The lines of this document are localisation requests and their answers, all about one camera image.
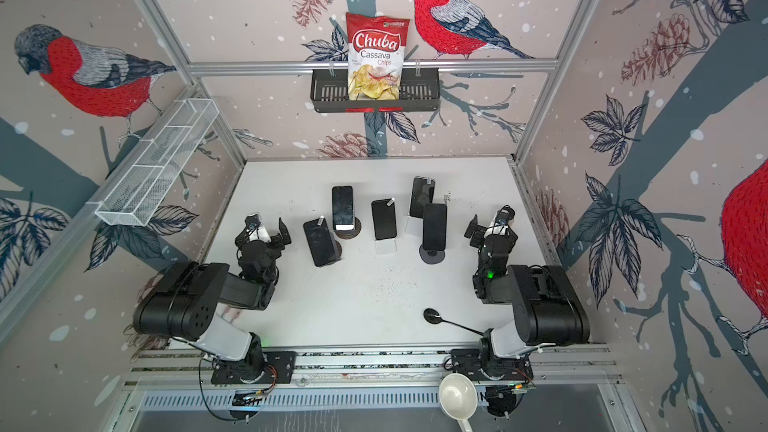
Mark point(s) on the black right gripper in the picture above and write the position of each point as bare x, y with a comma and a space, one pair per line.
491, 236

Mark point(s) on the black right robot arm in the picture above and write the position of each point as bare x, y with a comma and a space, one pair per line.
545, 309

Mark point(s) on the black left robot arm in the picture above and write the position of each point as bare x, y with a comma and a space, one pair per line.
182, 305

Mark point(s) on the purple round phone stand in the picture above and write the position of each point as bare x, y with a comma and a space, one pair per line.
432, 256

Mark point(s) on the dark round stand front left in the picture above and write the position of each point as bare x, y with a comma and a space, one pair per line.
337, 249

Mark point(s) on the round wooden phone stand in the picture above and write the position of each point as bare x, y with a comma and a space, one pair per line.
349, 232

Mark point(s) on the white phone stand rear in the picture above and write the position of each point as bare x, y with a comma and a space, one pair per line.
413, 226

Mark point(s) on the white phone stand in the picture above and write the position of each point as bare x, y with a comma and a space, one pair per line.
413, 226
386, 247

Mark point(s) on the black phone on wooden stand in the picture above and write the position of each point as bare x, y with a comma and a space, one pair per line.
343, 206

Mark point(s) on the white phone stand centre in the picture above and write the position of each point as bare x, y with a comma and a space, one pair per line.
386, 247

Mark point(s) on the black phone centre with sticker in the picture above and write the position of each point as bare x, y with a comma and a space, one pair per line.
384, 219

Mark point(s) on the black ladle spoon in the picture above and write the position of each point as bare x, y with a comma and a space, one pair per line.
433, 317

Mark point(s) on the white funnel cup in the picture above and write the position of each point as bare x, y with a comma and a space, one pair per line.
458, 400

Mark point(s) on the red Chuba cassava chips bag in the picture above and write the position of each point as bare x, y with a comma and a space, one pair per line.
376, 54

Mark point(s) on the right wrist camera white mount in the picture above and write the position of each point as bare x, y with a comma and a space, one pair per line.
501, 222

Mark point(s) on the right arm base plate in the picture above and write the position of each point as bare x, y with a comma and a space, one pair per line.
481, 366

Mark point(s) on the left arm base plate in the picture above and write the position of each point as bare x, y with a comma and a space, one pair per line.
262, 368

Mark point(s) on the black wire wall basket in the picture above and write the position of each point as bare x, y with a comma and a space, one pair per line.
415, 90

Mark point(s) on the white wire wall shelf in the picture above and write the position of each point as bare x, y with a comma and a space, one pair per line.
142, 188

